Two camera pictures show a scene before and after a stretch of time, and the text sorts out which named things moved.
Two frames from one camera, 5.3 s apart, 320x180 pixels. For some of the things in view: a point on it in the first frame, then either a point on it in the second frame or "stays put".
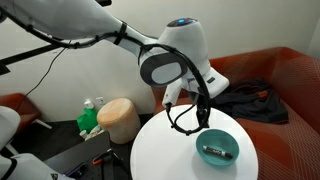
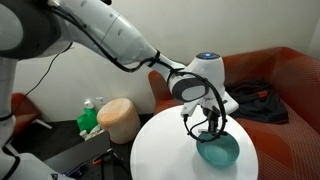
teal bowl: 217,148 stays put
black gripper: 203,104 → 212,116
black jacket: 254,100 stays put
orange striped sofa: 283,151 stays put
